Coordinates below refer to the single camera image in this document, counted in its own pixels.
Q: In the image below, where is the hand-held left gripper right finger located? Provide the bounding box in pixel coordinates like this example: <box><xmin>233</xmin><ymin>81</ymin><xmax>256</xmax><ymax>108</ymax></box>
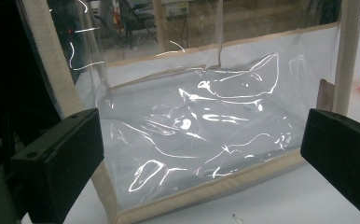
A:
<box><xmin>300</xmin><ymin>108</ymin><xmax>360</xmax><ymax>224</ymax></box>

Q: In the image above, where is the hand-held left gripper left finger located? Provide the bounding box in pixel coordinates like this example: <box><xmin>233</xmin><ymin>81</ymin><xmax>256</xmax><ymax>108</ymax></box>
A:
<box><xmin>10</xmin><ymin>107</ymin><xmax>104</xmax><ymax>224</ymax></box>

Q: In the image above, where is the clear plastic bag beige trim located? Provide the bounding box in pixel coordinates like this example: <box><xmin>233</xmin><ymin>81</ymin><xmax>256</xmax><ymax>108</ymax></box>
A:
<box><xmin>19</xmin><ymin>0</ymin><xmax>360</xmax><ymax>224</ymax></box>

